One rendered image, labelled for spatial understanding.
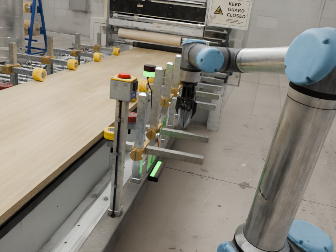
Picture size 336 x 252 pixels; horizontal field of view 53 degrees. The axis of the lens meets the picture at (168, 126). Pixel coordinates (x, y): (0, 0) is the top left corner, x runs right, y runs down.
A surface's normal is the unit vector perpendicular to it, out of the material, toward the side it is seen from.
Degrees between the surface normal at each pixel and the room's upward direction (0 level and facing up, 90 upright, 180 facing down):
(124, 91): 90
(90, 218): 0
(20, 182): 0
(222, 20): 90
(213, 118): 90
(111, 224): 0
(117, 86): 90
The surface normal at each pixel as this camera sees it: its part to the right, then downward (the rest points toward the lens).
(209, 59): 0.25, 0.36
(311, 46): -0.91, -0.10
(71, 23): -0.28, 0.30
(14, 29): 0.73, 0.31
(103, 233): 0.11, -0.93
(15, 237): 0.97, 0.18
